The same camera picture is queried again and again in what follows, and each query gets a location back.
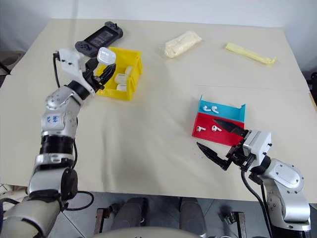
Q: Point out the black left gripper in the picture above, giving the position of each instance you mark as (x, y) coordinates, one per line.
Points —
(95, 79)

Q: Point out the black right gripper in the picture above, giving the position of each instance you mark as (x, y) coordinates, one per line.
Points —
(241, 156)

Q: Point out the white charging case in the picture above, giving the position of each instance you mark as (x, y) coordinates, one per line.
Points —
(122, 78)
(106, 55)
(129, 70)
(122, 87)

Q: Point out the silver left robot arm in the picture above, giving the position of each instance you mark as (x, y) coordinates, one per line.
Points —
(57, 124)

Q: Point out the white closed charging case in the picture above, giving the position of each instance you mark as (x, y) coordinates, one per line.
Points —
(129, 70)
(122, 78)
(122, 87)

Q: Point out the yellow plastic bin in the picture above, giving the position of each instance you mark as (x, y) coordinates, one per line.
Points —
(135, 67)

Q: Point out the red plastic tray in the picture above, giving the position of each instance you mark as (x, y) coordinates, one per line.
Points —
(210, 137)

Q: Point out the white wireless earbud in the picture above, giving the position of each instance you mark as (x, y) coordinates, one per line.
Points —
(206, 108)
(200, 128)
(215, 109)
(215, 128)

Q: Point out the teal plastic tray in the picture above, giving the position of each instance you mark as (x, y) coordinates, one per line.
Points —
(230, 114)

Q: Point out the black handheld game console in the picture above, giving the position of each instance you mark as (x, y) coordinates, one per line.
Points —
(99, 37)

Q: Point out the dark rounded shape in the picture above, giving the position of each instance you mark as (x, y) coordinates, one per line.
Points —
(132, 213)
(193, 215)

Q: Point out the clear bag of cream filling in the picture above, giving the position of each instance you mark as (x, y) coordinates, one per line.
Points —
(182, 44)

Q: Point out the grey round background object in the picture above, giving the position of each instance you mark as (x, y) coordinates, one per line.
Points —
(11, 60)

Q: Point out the long yellow plastic packet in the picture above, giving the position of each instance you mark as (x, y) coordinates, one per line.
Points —
(250, 54)

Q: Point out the dark background equipment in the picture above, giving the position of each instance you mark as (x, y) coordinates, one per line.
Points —
(313, 81)

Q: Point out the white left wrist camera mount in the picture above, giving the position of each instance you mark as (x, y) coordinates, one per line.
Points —
(70, 62)

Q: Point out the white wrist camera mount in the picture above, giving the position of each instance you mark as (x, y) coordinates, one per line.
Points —
(258, 145)
(70, 62)

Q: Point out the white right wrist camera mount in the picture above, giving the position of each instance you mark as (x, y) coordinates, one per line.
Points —
(258, 145)

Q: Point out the rusty metal bracket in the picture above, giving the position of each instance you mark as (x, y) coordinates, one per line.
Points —
(100, 220)
(239, 223)

